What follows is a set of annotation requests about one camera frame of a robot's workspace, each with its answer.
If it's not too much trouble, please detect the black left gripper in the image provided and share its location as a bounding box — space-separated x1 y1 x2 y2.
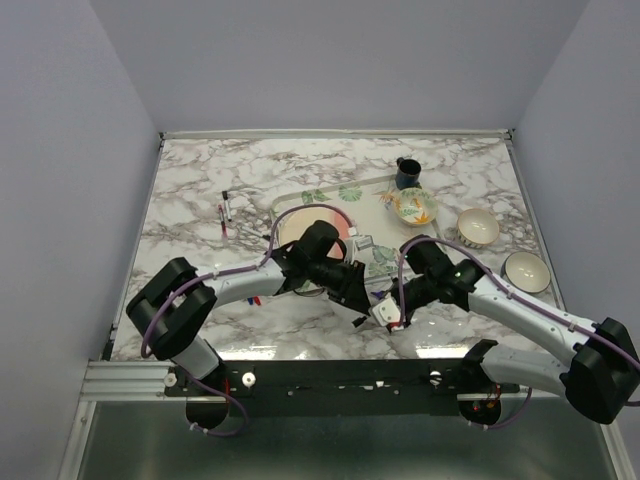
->
307 257 373 316

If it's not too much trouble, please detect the white marker black eraser cap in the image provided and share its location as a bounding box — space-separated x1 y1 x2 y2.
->
352 316 368 328

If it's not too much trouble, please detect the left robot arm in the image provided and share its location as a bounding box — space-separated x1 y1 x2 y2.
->
126 220 371 395

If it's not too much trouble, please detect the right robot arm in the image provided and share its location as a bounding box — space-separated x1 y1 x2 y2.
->
372 235 639 424

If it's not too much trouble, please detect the pink red pen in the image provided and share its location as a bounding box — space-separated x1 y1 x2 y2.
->
217 204 228 241

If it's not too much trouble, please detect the floral serving tray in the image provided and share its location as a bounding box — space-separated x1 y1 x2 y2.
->
270 175 441 292

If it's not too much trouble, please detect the cream and pink plate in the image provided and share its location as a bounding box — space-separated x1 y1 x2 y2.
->
277 207 350 246

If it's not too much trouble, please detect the floral orange rimmed bowl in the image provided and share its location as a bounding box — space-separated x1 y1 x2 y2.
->
392 188 438 227

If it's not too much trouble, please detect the white orange rimmed bowl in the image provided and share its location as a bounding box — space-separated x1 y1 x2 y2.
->
456 208 500 248

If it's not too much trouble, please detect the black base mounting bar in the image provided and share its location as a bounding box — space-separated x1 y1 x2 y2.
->
164 341 519 417

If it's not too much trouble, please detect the white marker black tip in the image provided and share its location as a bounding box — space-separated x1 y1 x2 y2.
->
239 225 269 240

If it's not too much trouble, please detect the blue striped white bowl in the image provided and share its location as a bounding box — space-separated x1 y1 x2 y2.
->
500 251 551 295

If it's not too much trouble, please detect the dark blue mug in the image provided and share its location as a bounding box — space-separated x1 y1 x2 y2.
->
395 157 422 190

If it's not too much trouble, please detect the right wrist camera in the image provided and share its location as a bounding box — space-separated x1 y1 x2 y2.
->
369 295 404 332

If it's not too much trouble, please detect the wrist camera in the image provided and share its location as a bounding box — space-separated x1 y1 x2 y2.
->
344 226 374 262
369 295 404 332

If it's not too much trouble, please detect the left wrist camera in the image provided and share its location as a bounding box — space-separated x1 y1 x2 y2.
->
344 226 374 262

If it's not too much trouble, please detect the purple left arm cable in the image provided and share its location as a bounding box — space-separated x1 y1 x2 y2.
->
140 203 353 359

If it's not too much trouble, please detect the aluminium frame rail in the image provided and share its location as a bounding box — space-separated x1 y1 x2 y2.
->
80 361 172 402

